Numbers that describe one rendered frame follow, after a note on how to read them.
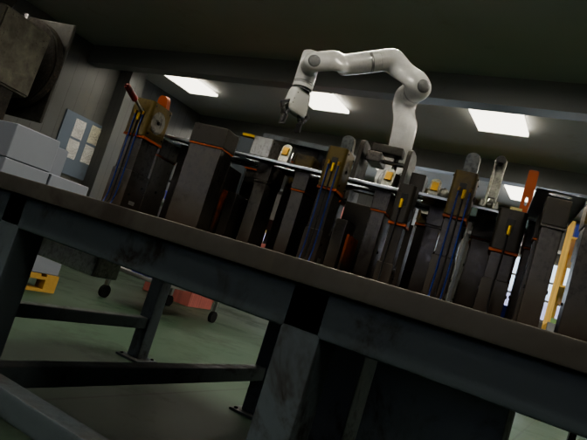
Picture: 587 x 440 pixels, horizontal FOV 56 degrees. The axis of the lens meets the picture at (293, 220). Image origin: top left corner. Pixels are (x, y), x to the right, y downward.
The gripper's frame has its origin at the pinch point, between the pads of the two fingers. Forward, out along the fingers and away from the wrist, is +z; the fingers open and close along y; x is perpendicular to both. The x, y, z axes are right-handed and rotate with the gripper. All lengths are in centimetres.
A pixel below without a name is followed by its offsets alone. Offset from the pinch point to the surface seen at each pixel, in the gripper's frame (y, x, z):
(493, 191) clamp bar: -14, 83, 13
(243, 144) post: 10.3, -11.7, 12.6
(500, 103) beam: -356, -100, -172
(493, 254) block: 18, 103, 37
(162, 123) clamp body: 56, 2, 23
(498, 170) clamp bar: -15, 82, 6
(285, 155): 15.5, 19.2, 17.1
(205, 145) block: 51, 22, 27
